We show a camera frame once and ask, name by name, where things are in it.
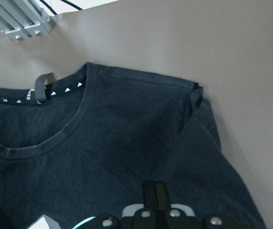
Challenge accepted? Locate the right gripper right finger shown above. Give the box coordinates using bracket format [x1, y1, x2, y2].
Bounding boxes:
[155, 181, 171, 210]

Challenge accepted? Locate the black graphic t-shirt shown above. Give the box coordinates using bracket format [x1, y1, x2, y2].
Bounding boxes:
[0, 62, 265, 229]

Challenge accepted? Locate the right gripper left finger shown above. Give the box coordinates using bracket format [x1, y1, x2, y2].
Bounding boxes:
[142, 181, 158, 209]

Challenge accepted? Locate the aluminium frame post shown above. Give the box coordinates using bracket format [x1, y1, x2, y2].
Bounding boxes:
[0, 0, 53, 41]

